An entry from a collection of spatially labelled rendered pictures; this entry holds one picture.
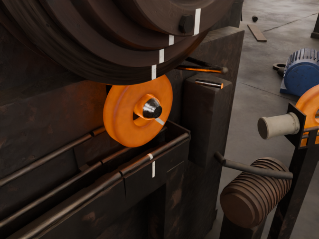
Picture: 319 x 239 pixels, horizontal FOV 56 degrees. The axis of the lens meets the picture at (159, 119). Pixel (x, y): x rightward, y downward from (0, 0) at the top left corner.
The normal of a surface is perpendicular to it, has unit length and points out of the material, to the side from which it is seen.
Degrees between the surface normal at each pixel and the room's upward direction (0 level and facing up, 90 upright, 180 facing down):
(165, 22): 90
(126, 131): 90
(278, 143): 0
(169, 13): 90
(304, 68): 90
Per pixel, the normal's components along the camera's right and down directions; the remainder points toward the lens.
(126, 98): 0.72, 0.37
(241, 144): 0.03, -0.86
